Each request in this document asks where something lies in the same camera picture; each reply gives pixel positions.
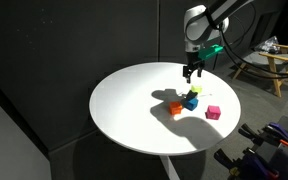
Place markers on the purple black spring clamp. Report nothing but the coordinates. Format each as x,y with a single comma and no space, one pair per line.
277,131
254,163

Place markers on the pink cube block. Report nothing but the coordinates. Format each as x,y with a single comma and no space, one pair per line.
213,112

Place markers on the white table pedestal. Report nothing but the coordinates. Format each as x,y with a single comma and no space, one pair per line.
169,168

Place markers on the clear plastic bag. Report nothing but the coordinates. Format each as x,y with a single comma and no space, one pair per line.
268,45

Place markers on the wooden armchair with gray cushion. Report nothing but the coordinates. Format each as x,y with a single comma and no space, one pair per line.
274,63

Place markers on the blue cube block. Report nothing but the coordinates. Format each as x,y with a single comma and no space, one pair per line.
191,104

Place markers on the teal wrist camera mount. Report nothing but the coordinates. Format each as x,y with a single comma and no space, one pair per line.
210,51

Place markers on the orange cube block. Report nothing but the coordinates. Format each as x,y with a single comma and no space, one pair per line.
175,108

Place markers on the lime green block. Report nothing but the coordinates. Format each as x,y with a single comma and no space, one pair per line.
196,88

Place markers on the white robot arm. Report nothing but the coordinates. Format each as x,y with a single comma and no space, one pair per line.
197,30

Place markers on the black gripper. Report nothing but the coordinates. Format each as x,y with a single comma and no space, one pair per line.
194,59

